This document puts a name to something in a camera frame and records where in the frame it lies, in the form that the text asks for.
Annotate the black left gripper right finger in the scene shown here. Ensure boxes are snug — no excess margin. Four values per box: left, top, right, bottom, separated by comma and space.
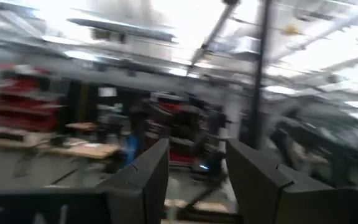
225, 138, 354, 224

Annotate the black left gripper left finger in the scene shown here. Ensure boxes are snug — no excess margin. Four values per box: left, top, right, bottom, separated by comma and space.
96, 138, 170, 224

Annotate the wooden work table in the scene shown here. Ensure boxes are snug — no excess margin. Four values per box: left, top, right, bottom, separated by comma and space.
48, 141, 121, 161

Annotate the dark cluttered storage rack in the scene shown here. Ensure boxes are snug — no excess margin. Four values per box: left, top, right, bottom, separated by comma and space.
138, 91, 229, 170

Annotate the shelf with red bins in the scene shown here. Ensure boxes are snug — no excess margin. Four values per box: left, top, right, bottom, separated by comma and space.
0, 62, 63, 133

